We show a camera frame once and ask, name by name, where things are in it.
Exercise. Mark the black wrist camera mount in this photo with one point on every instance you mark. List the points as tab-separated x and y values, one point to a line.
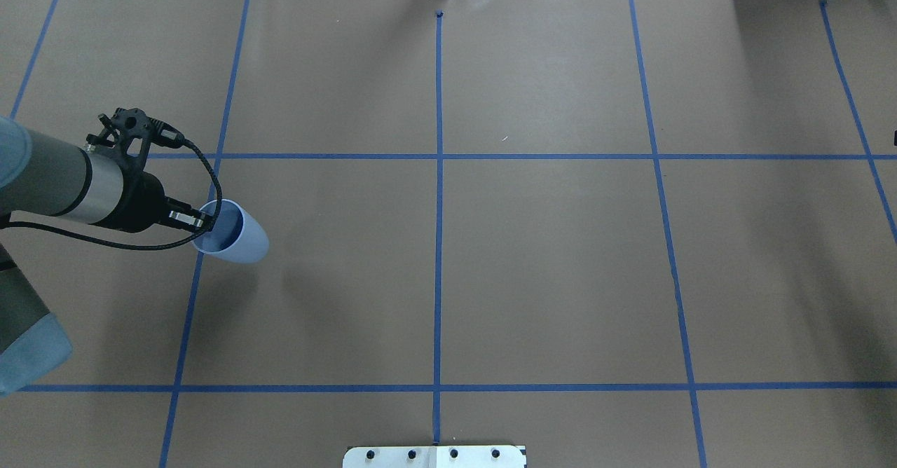
126	138

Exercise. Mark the white metal base plate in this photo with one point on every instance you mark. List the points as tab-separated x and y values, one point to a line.
436	456

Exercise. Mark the blue tape grid lines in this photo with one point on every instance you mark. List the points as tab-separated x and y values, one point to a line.
654	233

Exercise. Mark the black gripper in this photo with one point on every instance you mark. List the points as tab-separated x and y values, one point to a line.
142	202

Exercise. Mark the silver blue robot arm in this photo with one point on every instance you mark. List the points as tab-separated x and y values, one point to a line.
104	183

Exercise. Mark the blue plastic cup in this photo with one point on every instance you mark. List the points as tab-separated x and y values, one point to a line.
236	237

